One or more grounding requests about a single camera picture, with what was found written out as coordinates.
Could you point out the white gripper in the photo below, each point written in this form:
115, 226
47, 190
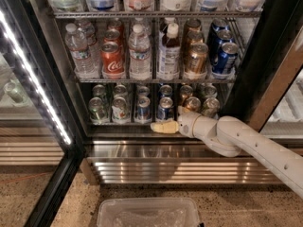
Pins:
186, 124

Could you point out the blue pepsi can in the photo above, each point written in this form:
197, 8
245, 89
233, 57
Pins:
165, 109
165, 91

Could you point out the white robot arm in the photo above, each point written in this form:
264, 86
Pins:
228, 136

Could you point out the front gold soda can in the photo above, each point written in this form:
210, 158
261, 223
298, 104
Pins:
193, 104

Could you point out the gold soda can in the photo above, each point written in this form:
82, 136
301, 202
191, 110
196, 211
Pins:
193, 104
185, 92

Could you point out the rear gold soda can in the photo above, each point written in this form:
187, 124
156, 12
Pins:
185, 92

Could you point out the front blue red can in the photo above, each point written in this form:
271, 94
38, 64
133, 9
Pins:
143, 108

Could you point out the blue red can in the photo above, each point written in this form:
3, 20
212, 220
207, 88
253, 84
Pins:
143, 91
143, 108

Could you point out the front silver green can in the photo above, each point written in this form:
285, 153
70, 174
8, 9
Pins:
210, 107

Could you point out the silver green can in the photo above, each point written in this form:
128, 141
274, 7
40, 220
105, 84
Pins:
208, 91
210, 107

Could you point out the rear blue red can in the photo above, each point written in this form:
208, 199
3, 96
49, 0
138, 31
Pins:
143, 91

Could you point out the rear silver green can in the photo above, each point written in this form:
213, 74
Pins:
208, 91

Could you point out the front white green can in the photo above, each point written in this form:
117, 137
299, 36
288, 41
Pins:
120, 108

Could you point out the white green can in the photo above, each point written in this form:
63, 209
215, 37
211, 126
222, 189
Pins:
120, 90
120, 108

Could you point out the front tall gold can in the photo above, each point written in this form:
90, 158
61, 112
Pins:
196, 58

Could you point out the tall gold can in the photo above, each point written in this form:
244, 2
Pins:
192, 24
194, 37
196, 58

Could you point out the rear white green can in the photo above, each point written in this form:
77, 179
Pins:
120, 90

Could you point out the front tall blue can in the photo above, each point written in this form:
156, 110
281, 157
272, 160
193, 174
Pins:
225, 59

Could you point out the tall blue can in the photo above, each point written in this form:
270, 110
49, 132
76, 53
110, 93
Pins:
216, 25
225, 59
221, 37

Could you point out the front green soda can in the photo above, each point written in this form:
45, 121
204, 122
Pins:
96, 108

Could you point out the green soda can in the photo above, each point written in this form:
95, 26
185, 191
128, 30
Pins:
100, 91
96, 108

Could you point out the rear green soda can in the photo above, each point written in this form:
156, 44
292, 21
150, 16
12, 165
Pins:
100, 91

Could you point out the middle tall gold can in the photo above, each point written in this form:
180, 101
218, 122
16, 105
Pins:
194, 37

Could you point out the front red coca-cola can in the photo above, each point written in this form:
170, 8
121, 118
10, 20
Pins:
112, 58

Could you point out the red coca-cola can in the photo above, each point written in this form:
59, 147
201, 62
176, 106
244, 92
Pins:
112, 58
116, 24
112, 35

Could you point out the rear tall gold can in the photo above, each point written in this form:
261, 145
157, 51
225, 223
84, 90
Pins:
192, 24

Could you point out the middle tall blue can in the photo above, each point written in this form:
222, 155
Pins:
221, 37

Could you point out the middle red coca-cola can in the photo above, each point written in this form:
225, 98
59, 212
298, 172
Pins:
112, 35

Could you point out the rear tall blue can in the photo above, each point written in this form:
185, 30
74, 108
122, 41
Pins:
216, 25

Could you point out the rear red coca-cola can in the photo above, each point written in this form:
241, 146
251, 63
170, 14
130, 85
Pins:
116, 24

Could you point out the right sliding fridge door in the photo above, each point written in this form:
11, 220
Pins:
277, 114

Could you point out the open glass fridge door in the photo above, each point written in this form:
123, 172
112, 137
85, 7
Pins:
31, 43

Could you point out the front middle water bottle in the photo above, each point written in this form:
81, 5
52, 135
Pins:
140, 52

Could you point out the water bottle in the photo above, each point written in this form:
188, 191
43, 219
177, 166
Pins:
145, 23
140, 52
88, 29
78, 47

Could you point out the front brown tea bottle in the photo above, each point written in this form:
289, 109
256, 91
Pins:
169, 52

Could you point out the brown tea bottle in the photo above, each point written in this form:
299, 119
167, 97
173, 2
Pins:
164, 23
169, 52

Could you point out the rear brown tea bottle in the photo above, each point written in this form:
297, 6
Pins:
164, 23

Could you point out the clear plastic bin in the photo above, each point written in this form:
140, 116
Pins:
148, 212

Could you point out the rear middle water bottle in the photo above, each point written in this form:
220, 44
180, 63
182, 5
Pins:
145, 23

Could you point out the rear left water bottle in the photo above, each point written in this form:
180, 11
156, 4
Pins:
88, 29

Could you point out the front left water bottle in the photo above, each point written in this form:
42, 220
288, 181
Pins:
78, 47

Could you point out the middle wire fridge shelf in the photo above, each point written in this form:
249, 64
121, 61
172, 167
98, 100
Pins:
154, 81

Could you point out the wire fridge shelf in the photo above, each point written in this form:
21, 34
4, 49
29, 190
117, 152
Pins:
155, 14
154, 81

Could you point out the upper wire fridge shelf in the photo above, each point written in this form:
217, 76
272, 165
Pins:
155, 14

